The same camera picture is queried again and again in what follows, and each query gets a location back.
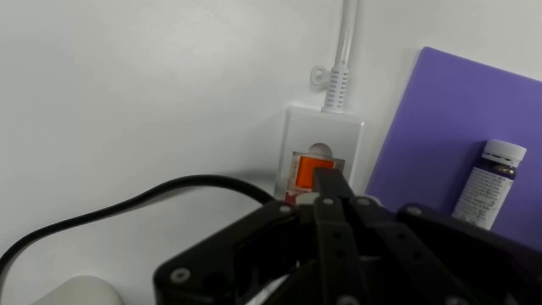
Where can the white power strip orange switch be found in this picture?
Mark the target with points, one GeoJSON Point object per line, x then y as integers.
{"type": "Point", "coordinates": [315, 133]}

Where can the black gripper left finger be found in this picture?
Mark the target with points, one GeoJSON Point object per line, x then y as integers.
{"type": "Point", "coordinates": [254, 255]}

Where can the lone white vial black band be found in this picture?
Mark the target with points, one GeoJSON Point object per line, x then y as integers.
{"type": "Point", "coordinates": [488, 188]}

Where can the purple paper mat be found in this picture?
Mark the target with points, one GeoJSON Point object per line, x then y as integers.
{"type": "Point", "coordinates": [446, 113]}

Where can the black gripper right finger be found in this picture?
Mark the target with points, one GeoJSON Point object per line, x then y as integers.
{"type": "Point", "coordinates": [441, 260]}

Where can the white paper cup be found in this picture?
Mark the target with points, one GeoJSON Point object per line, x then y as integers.
{"type": "Point", "coordinates": [78, 293]}

